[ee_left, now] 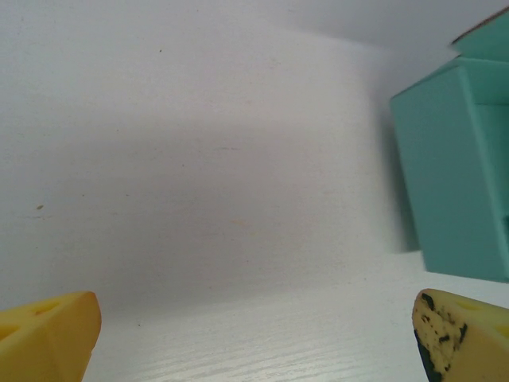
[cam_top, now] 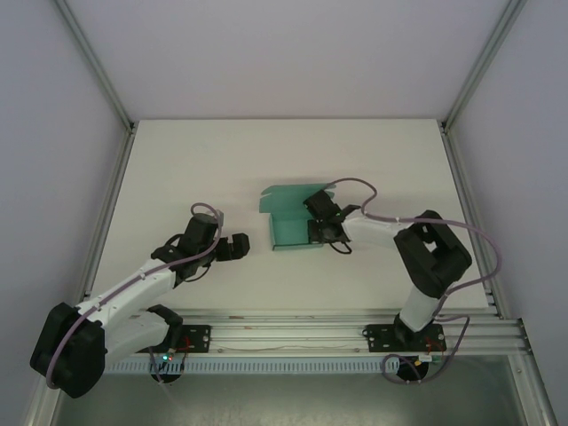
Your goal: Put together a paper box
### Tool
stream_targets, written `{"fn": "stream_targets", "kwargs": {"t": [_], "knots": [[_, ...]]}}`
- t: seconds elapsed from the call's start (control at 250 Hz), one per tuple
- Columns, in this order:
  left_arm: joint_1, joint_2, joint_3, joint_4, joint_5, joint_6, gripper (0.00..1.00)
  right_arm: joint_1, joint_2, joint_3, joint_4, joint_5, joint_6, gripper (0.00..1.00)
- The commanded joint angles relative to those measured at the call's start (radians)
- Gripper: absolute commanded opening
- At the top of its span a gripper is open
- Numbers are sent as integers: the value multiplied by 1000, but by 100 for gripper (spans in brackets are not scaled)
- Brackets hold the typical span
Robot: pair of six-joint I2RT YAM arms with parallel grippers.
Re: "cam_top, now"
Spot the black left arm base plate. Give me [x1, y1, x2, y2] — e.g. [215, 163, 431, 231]
[166, 324, 212, 355]

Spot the aluminium table side rail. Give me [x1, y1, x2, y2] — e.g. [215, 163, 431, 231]
[83, 127, 137, 298]
[438, 122, 497, 307]

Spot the grey metal lower panel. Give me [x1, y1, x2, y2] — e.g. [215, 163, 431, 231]
[24, 354, 558, 426]

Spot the aluminium mounting rail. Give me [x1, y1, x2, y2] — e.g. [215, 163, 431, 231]
[101, 309, 533, 357]

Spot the green paper box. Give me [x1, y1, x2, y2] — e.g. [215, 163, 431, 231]
[257, 181, 337, 254]

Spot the slotted grey cable duct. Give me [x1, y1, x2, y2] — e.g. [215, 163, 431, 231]
[104, 357, 430, 375]

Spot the purple base cable looped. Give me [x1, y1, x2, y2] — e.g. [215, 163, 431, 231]
[381, 315, 472, 385]

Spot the aluminium frame post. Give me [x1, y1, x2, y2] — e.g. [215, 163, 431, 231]
[54, 0, 137, 134]
[440, 0, 530, 130]

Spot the purple base cable short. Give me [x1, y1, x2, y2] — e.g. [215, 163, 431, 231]
[146, 339, 170, 383]

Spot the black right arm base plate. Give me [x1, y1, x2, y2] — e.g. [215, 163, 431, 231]
[363, 323, 446, 355]

